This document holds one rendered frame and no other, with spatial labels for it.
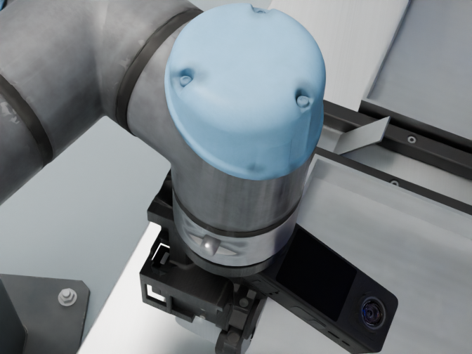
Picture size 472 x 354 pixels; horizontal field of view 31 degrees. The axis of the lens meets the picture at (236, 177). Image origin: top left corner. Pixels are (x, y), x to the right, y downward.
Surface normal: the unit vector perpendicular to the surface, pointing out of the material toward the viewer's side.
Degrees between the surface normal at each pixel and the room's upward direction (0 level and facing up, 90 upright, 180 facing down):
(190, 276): 0
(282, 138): 87
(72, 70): 47
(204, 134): 87
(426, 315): 0
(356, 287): 31
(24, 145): 67
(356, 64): 0
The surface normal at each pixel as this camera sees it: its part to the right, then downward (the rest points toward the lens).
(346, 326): 0.49, -0.22
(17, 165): 0.76, 0.44
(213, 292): 0.05, -0.51
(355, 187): -0.41, 0.78
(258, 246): 0.32, 0.83
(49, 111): 0.66, 0.19
